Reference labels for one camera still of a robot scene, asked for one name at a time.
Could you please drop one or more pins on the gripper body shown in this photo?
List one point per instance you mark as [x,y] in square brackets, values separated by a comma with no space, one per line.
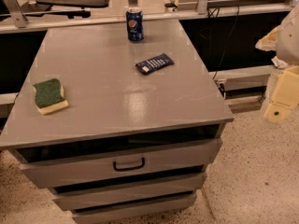
[289,42]

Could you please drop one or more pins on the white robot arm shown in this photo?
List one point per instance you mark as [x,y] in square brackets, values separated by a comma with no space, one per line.
[288,38]

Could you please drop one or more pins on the grey drawer cabinet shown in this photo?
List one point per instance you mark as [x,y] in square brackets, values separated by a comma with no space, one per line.
[172,117]

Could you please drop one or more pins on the blue pepsi can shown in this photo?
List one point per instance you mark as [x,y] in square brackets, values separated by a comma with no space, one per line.
[134,18]

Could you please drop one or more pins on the black office chair base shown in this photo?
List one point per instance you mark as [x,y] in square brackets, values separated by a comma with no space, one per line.
[67,0]

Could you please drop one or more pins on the green yellow sponge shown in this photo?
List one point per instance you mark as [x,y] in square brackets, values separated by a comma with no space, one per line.
[49,96]

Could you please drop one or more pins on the black drawer handle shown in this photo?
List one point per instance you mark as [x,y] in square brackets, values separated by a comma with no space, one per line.
[129,166]

